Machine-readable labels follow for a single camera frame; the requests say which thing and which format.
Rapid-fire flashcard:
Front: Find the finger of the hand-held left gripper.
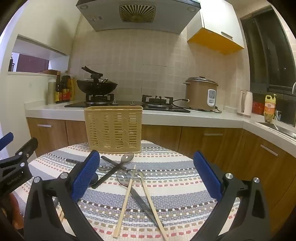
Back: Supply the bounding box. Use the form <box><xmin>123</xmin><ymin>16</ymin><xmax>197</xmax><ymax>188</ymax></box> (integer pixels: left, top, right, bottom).
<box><xmin>0</xmin><ymin>133</ymin><xmax>14</xmax><ymax>151</ymax></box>
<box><xmin>0</xmin><ymin>137</ymin><xmax>38</xmax><ymax>200</ymax></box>

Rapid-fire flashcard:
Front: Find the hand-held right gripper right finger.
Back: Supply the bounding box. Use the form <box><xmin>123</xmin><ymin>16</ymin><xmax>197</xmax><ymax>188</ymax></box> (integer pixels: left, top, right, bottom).
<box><xmin>192</xmin><ymin>151</ymin><xmax>271</xmax><ymax>241</ymax></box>

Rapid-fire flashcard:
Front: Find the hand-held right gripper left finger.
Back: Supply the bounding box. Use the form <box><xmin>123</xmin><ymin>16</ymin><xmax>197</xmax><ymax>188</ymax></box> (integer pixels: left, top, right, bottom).
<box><xmin>24</xmin><ymin>149</ymin><xmax>104</xmax><ymax>241</ymax></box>

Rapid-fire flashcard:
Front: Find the yellow plastic utensil basket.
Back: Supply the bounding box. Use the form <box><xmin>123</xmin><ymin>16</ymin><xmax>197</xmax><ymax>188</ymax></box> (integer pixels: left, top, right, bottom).
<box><xmin>84</xmin><ymin>106</ymin><xmax>143</xmax><ymax>154</ymax></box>

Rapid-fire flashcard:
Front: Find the striped woven tablecloth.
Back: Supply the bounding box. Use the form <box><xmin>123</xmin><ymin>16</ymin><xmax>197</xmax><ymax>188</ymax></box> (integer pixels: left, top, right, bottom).
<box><xmin>13</xmin><ymin>140</ymin><xmax>241</xmax><ymax>241</ymax></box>

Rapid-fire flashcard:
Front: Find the white canister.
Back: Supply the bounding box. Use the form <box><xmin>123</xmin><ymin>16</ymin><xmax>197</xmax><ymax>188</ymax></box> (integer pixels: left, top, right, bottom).
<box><xmin>47</xmin><ymin>78</ymin><xmax>57</xmax><ymax>105</ymax></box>

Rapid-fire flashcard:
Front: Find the dark sauce bottle red label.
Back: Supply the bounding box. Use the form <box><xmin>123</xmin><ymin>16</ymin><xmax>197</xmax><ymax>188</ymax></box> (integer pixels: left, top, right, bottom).
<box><xmin>61</xmin><ymin>75</ymin><xmax>71</xmax><ymax>103</ymax></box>

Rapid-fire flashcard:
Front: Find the white kettle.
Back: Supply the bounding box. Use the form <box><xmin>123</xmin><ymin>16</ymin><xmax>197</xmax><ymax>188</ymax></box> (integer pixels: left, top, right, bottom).
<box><xmin>237</xmin><ymin>90</ymin><xmax>253</xmax><ymax>118</ymax></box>

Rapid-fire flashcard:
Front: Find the brown rice cooker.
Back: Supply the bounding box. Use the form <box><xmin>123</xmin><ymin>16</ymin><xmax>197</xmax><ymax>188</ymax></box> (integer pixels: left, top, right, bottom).
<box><xmin>185</xmin><ymin>76</ymin><xmax>219</xmax><ymax>111</ymax></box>

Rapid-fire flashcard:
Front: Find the yellow sauce bottle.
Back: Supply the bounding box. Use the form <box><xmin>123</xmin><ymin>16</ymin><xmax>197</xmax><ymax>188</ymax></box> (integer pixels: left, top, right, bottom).
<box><xmin>69</xmin><ymin>77</ymin><xmax>76</xmax><ymax>101</ymax></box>

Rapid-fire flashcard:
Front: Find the red package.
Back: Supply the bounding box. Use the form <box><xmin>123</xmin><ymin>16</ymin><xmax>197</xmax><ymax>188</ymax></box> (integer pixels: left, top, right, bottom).
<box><xmin>252</xmin><ymin>101</ymin><xmax>265</xmax><ymax>115</ymax></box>

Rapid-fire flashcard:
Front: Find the black gas stove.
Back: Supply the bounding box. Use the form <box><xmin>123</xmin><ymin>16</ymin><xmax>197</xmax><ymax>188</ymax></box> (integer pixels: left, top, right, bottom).
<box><xmin>64</xmin><ymin>94</ymin><xmax>191</xmax><ymax>113</ymax></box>

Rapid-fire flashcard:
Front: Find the steel sink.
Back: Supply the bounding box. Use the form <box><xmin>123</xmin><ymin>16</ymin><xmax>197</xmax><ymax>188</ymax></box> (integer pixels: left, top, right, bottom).
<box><xmin>255</xmin><ymin>121</ymin><xmax>296</xmax><ymax>142</ymax></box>

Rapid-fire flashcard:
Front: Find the black wok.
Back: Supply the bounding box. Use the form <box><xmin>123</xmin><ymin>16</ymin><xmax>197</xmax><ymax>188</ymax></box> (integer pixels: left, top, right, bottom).
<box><xmin>76</xmin><ymin>79</ymin><xmax>118</xmax><ymax>96</ymax></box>

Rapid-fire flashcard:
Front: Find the yellow plastic bottle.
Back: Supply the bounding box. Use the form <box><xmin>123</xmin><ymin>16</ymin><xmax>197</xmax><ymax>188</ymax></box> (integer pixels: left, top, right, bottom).
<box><xmin>264</xmin><ymin>94</ymin><xmax>277</xmax><ymax>123</ymax></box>

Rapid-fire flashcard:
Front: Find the black wok lid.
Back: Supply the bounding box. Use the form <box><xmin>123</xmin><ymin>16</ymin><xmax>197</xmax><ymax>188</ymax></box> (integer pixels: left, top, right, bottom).
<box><xmin>81</xmin><ymin>66</ymin><xmax>108</xmax><ymax>84</ymax></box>

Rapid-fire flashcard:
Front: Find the dark window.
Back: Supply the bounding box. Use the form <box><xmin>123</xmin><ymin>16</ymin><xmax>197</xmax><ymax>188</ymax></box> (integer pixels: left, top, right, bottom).
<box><xmin>240</xmin><ymin>6</ymin><xmax>296</xmax><ymax>94</ymax></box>

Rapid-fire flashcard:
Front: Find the steel range hood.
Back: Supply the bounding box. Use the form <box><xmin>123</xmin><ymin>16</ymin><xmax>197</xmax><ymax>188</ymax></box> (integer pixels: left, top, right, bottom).
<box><xmin>76</xmin><ymin>0</ymin><xmax>201</xmax><ymax>35</ymax></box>

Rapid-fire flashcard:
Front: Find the black power cable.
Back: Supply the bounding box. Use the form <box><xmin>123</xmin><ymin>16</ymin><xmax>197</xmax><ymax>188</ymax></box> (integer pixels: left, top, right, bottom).
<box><xmin>172</xmin><ymin>98</ymin><xmax>222</xmax><ymax>114</ymax></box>

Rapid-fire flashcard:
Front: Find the white and yellow wall cabinet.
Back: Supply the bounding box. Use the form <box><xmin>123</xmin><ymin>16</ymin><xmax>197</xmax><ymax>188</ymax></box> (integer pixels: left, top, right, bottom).
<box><xmin>186</xmin><ymin>9</ymin><xmax>245</xmax><ymax>55</ymax></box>

